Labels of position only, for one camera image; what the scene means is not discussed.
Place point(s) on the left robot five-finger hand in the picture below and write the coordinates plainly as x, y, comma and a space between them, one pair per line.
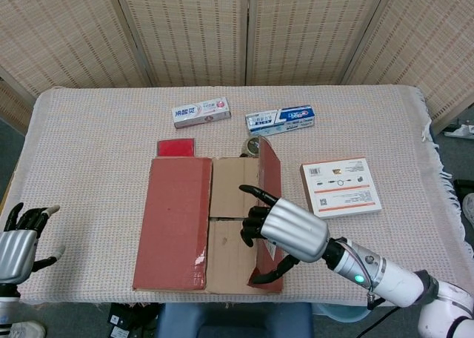
15, 256

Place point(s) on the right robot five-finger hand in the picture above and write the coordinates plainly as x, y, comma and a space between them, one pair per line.
296, 230

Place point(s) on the brown cardboard box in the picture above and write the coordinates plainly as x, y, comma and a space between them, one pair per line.
174, 223

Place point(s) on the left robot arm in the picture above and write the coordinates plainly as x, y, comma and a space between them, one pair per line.
5, 308

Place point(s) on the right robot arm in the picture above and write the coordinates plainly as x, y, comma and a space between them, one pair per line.
396, 282

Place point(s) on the white orange product box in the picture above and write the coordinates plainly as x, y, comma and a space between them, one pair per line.
340, 188

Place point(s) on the white blue toothpaste box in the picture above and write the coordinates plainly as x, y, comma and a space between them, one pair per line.
281, 120

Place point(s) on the red rectangular block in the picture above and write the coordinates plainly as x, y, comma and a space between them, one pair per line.
176, 147

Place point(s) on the white pink toothpaste box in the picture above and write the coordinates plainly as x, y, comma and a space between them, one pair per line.
201, 112

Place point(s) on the white sneaker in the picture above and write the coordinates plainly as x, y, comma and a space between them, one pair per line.
26, 330
469, 210

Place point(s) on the light blue bucket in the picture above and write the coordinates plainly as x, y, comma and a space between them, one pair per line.
344, 313

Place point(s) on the round clear tape roll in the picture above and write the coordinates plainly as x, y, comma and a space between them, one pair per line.
252, 146

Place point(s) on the blue stool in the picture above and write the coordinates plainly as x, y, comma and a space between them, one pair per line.
237, 319

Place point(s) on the black device under table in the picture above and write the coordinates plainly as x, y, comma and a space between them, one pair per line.
126, 321

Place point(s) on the beige woven tablecloth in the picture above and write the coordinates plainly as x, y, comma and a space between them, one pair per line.
92, 138

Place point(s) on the bamboo folding screen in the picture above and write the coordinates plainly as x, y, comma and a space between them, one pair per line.
185, 26

